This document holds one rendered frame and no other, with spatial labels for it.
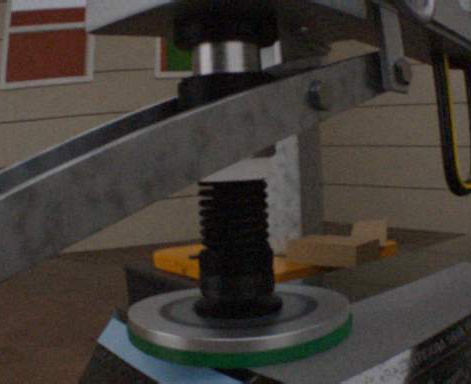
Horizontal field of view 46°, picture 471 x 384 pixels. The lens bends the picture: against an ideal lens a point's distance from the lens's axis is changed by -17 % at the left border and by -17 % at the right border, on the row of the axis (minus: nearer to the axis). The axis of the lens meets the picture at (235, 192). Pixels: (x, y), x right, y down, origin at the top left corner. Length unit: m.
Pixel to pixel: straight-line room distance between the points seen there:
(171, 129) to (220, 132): 0.05
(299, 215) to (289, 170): 0.11
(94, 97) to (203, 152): 6.48
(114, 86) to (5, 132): 1.49
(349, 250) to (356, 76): 0.73
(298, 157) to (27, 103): 5.37
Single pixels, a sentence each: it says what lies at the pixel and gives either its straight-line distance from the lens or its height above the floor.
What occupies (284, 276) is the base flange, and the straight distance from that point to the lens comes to 1.34.
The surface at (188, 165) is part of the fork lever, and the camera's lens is 0.46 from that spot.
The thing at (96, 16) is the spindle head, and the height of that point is 1.18.
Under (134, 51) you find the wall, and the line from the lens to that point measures 7.20.
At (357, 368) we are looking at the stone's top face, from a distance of 0.48.
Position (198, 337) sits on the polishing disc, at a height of 0.89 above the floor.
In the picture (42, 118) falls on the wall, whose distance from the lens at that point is 6.72.
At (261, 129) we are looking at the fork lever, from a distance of 0.52.
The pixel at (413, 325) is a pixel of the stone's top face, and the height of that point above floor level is 0.87.
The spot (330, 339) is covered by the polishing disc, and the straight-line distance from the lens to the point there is 0.54.
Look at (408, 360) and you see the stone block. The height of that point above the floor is 0.86.
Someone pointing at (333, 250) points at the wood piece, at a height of 0.82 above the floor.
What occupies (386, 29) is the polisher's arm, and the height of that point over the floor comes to 1.18.
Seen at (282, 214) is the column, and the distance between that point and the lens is 1.53.
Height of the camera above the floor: 1.04
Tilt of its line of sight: 4 degrees down
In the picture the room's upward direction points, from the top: 3 degrees counter-clockwise
